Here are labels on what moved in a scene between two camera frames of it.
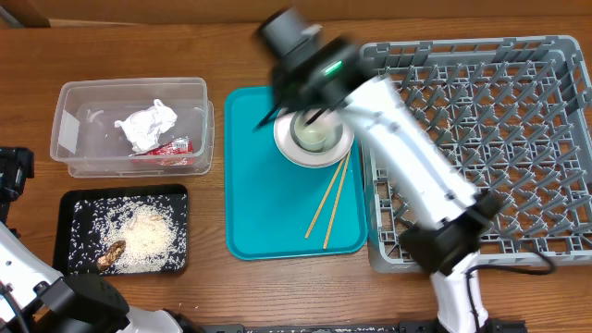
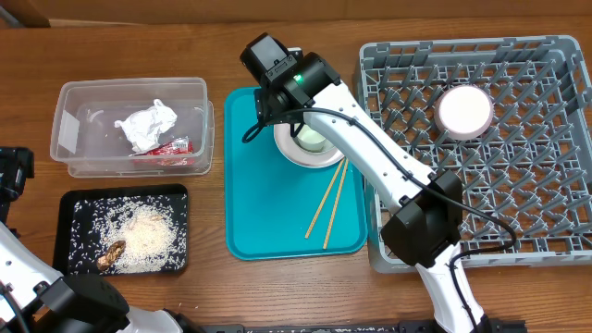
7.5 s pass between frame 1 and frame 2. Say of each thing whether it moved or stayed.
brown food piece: stayed
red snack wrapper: stayed
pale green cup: stayed
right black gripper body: moved
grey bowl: moved
